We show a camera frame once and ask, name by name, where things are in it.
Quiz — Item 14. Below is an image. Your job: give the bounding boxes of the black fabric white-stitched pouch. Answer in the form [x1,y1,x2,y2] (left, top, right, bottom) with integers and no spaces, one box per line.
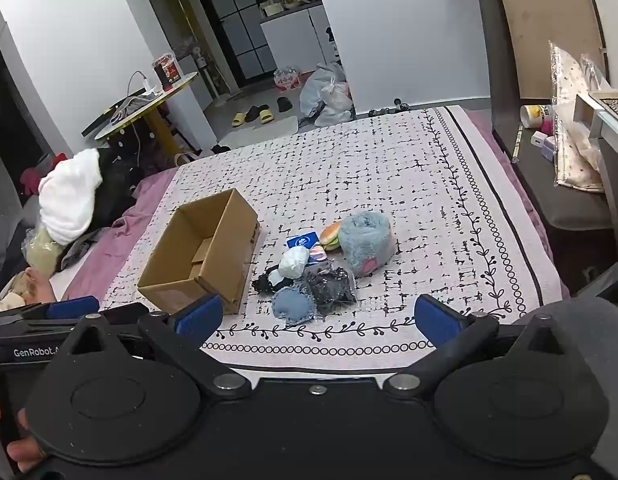
[251,266,294,295]

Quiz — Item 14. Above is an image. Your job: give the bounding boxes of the blue heart-shaped cushion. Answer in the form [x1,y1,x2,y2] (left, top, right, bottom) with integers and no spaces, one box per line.
[271,284,315,325]

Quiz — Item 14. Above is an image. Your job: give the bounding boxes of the white plastic bundle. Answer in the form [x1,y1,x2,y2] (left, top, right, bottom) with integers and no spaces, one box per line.
[277,246,310,280]

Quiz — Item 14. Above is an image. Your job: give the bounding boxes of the fluffy blue plush toy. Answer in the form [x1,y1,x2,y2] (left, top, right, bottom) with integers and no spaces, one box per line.
[338,211,396,278]

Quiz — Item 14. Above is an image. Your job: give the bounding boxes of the clear bag black items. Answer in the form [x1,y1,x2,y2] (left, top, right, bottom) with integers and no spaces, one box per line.
[303,264,357,316]

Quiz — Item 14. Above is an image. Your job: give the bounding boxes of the blue tissue pack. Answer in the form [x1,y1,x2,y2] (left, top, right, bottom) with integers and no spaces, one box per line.
[286,232,327,266]

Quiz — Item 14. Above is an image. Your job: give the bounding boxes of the plush hamburger toy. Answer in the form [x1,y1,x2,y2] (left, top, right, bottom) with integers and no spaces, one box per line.
[319,221,341,252]

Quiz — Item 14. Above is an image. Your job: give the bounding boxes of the person's left hand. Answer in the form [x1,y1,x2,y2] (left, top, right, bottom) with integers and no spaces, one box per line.
[0,398,46,474]

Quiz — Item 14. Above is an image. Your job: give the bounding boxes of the pink bed sheet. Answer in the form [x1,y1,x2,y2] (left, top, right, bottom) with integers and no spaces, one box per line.
[62,168,177,301]

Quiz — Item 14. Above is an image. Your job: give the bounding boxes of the beige clothes bundle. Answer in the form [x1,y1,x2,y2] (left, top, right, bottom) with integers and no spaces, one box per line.
[22,226,65,278]

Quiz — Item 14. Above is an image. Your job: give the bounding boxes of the brown cardboard box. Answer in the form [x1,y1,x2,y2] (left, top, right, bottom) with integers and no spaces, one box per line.
[138,188,260,314]

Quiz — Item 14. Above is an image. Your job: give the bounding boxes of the white fluffy garment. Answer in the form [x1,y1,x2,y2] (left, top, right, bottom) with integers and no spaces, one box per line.
[39,148,103,246]

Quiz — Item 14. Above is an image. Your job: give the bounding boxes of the black clothes pile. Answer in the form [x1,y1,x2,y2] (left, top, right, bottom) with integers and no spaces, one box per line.
[88,148,145,232]

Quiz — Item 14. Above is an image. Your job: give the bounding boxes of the white black patterned blanket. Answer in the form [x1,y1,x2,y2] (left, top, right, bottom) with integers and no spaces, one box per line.
[103,106,563,376]

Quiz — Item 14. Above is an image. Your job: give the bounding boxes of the round white yellow table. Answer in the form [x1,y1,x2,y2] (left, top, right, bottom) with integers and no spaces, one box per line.
[81,72,198,159]

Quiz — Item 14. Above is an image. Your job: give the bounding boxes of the yellow slipper left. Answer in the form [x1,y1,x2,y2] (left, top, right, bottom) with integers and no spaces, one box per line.
[232,113,246,128]

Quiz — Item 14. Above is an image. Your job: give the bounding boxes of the yellow slipper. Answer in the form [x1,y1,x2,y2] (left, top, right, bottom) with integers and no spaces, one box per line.
[232,113,246,128]
[259,108,274,125]

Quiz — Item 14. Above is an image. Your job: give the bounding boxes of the white floor mat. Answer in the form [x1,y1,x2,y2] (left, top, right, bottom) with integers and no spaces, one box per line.
[220,116,298,150]

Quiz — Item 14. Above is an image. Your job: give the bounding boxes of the patterned plastic wrapped pillow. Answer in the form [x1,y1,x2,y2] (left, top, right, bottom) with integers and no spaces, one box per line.
[549,42,609,194]

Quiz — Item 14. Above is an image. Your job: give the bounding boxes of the small white purple boxes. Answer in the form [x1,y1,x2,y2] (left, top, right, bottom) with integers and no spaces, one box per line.
[530,131,556,162]

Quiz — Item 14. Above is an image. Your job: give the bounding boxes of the yellow slipper right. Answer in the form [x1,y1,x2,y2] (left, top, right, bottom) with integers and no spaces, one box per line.
[259,108,274,125]

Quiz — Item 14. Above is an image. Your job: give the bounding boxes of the yellow white cup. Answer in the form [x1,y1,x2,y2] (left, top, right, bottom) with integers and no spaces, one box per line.
[520,104,551,129]

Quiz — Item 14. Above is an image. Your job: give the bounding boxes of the black roller skates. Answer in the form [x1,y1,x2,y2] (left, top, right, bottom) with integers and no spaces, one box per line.
[367,99,411,117]

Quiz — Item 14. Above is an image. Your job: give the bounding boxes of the red black canister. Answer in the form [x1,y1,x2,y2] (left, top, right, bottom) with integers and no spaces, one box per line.
[152,52,181,91]

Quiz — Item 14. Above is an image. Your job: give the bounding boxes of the red white water bottle pack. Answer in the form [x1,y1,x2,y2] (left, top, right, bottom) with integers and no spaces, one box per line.
[273,67,301,92]

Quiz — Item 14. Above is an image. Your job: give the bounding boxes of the grey plastic bags pile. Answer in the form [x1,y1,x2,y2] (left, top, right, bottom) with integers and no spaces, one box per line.
[299,63,355,128]

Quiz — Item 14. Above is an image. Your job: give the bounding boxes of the white kitchen cabinet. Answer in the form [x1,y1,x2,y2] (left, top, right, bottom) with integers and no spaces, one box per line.
[260,3,339,74]

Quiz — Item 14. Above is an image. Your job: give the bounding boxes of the brown wooden board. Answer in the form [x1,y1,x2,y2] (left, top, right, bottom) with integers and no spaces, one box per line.
[501,0,609,101]

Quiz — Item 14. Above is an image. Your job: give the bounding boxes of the white charger with cable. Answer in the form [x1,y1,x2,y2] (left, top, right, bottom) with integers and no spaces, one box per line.
[126,70,161,96]

